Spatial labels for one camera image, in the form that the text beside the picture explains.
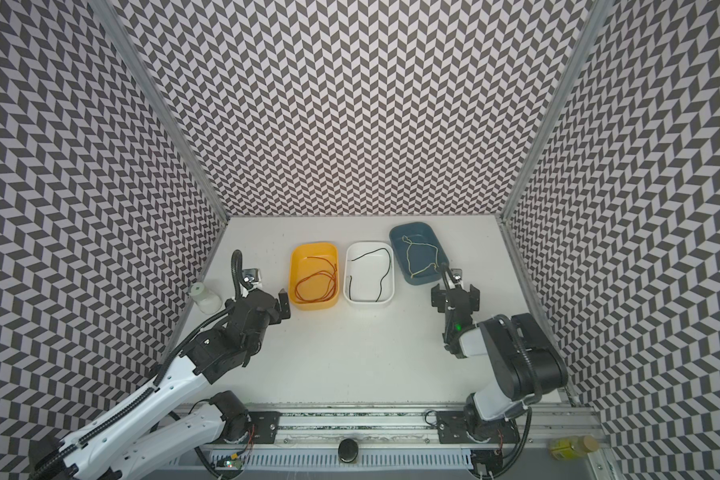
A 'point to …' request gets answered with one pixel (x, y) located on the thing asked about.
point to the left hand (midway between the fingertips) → (269, 293)
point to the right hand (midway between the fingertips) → (461, 285)
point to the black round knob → (348, 450)
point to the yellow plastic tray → (314, 276)
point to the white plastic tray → (369, 273)
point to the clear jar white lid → (206, 301)
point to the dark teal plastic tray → (418, 250)
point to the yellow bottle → (571, 447)
